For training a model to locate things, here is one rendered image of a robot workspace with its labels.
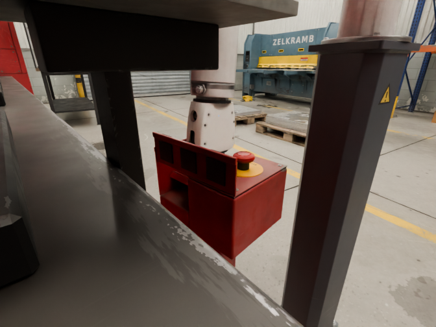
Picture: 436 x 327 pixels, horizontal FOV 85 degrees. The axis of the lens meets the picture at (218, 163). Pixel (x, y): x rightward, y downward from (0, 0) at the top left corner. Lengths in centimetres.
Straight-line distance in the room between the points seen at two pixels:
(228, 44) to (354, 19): 33
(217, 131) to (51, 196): 33
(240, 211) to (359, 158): 40
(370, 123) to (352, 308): 86
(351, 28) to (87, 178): 62
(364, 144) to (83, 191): 62
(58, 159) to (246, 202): 25
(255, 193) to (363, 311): 100
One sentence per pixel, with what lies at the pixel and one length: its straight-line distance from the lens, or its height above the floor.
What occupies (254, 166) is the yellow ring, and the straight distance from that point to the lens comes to 45.
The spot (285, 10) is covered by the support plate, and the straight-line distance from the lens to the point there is 21.
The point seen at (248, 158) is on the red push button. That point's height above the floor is 81.
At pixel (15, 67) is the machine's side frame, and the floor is 93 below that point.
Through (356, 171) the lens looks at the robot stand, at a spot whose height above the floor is 70.
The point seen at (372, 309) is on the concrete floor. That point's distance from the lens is 135.
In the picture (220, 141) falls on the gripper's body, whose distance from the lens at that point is 48.
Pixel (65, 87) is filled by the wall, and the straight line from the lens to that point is 773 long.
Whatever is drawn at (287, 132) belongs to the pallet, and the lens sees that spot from 329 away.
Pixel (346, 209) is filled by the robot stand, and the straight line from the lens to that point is 75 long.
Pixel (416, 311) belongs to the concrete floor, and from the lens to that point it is 144.
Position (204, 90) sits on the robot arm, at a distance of 44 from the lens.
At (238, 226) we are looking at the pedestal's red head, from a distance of 39.
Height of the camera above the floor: 96
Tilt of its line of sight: 23 degrees down
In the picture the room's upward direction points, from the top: straight up
